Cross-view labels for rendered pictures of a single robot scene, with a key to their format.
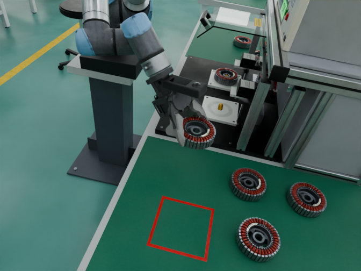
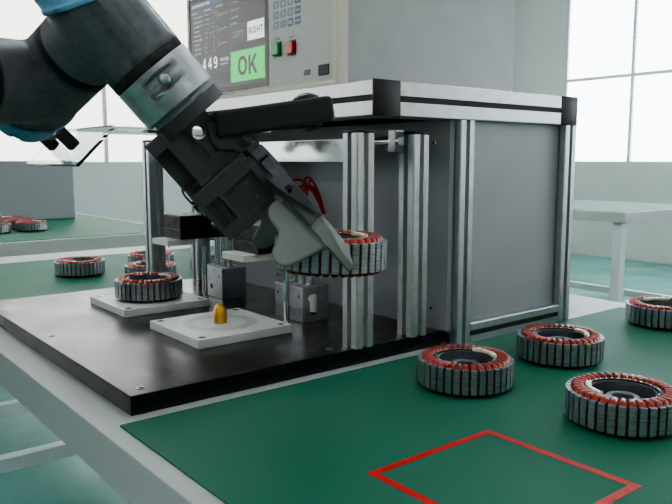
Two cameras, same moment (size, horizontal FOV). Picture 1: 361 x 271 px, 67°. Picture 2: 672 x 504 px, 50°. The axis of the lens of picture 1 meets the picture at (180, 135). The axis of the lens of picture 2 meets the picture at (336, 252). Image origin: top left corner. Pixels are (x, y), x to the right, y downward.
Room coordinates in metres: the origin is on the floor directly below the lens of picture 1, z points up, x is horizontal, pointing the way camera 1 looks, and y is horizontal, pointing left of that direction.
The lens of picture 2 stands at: (0.09, 0.46, 1.01)
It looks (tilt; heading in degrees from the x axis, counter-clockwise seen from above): 7 degrees down; 315
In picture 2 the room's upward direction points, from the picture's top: straight up
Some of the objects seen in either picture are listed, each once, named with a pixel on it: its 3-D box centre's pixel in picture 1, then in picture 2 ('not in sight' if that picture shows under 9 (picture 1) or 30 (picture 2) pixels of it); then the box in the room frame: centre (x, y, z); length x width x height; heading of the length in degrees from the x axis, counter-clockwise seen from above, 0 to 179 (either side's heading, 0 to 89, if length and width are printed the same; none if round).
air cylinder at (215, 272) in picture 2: (256, 83); (223, 279); (1.16, -0.31, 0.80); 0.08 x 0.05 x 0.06; 174
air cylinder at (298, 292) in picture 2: (255, 113); (301, 299); (0.92, -0.29, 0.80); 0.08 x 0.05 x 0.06; 174
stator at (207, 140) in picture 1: (195, 132); (330, 251); (0.60, -0.04, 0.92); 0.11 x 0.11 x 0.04
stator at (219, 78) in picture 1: (226, 76); (148, 286); (1.17, -0.17, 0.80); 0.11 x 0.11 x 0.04
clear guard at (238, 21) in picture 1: (240, 27); (149, 147); (1.17, -0.18, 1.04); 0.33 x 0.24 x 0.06; 84
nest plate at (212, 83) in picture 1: (224, 80); (149, 300); (1.17, -0.17, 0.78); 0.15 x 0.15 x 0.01; 84
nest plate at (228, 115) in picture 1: (219, 109); (220, 326); (0.93, -0.14, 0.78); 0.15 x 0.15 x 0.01; 84
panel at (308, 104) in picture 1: (291, 78); (311, 214); (1.02, -0.41, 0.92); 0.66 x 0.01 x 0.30; 174
